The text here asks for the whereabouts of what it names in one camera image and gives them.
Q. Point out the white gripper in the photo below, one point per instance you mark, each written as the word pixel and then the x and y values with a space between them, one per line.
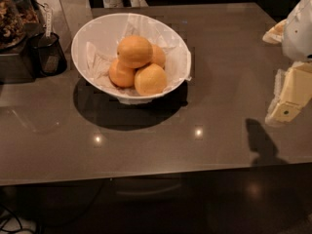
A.
pixel 298 33

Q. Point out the white paper bowl liner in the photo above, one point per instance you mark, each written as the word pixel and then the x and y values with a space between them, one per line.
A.
pixel 131 57

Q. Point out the white bowl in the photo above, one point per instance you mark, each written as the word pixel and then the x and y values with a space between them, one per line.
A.
pixel 94 47

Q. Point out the orange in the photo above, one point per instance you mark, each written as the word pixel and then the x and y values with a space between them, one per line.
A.
pixel 134 51
pixel 150 80
pixel 120 75
pixel 159 56

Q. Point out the white tag in cup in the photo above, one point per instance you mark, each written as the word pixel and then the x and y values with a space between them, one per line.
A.
pixel 49 19

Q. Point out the black mesh cup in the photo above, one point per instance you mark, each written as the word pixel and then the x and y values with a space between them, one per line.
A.
pixel 47 55

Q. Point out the glass jar with nuts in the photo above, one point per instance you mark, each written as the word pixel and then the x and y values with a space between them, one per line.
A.
pixel 14 16

